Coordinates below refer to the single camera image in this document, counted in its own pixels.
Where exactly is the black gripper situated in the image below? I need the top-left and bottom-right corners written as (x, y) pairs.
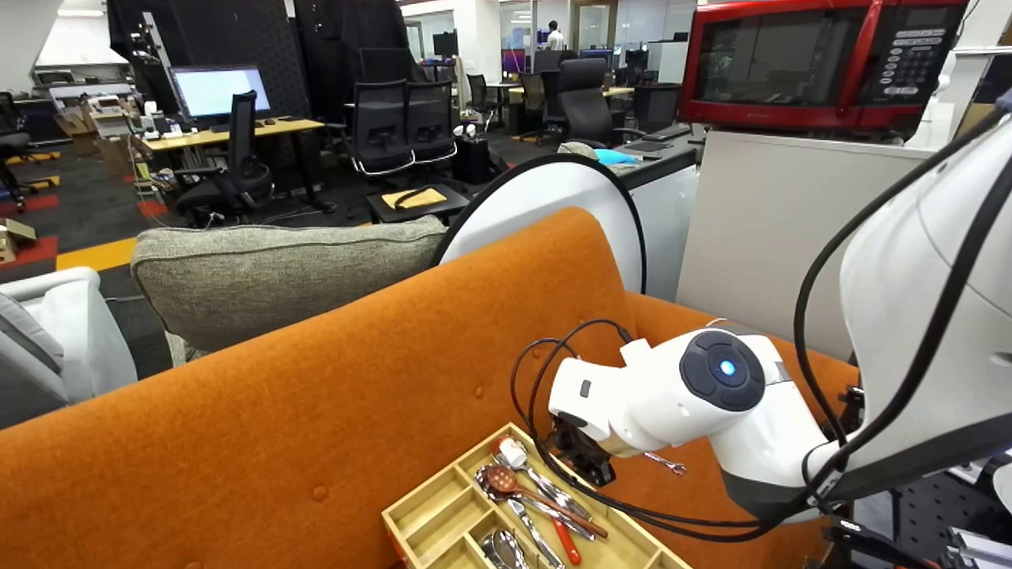
top-left (554, 414), bottom-right (614, 488)

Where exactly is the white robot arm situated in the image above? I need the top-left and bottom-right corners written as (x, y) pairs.
top-left (546, 108), bottom-right (1012, 532)

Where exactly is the orange fabric sofa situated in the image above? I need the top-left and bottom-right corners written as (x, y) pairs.
top-left (0, 206), bottom-right (863, 569)

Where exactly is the silver spoon in tray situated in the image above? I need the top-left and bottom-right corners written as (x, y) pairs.
top-left (498, 437), bottom-right (589, 519)

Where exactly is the wooden cutlery tray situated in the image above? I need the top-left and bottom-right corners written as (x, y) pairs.
top-left (384, 423), bottom-right (688, 569)

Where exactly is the round white reflector disc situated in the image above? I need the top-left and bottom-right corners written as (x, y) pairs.
top-left (432, 156), bottom-right (648, 291)

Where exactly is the black perforated robot table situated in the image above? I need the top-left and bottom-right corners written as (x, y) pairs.
top-left (831, 463), bottom-right (1012, 569)

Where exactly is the black mesh office chair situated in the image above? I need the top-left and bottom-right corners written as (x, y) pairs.
top-left (347, 80), bottom-right (458, 177)

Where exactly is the grey cushion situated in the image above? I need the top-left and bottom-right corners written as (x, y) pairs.
top-left (129, 214), bottom-right (445, 355)

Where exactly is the red black microwave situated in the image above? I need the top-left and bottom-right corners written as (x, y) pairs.
top-left (679, 0), bottom-right (967, 133)

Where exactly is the wooden office desk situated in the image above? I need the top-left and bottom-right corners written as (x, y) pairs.
top-left (138, 120), bottom-right (326, 156)

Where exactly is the computer monitor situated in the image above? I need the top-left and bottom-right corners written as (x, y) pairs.
top-left (174, 68), bottom-right (273, 120)

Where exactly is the white grey armchair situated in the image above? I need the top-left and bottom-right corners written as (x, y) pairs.
top-left (0, 265), bottom-right (138, 428)

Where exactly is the orange handled utensil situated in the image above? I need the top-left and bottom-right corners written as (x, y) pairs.
top-left (482, 466), bottom-right (610, 569)

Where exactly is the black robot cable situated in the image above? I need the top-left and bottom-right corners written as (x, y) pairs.
top-left (509, 108), bottom-right (1012, 548)

